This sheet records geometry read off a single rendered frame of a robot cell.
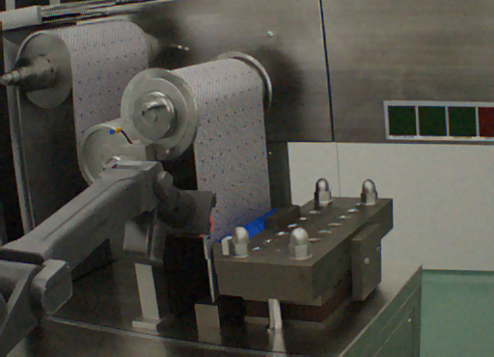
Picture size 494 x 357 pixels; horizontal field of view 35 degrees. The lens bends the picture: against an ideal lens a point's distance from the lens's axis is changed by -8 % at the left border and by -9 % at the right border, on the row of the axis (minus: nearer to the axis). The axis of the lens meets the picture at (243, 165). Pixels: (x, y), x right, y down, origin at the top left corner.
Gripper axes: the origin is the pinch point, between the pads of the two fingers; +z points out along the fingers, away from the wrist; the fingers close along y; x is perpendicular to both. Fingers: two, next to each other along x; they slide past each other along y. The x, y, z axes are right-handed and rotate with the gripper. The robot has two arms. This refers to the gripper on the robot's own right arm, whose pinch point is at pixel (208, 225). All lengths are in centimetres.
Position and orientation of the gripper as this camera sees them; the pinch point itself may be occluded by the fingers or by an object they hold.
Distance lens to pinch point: 136.5
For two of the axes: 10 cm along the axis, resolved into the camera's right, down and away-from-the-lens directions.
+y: 8.8, 0.2, -4.7
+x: 1.5, -9.5, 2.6
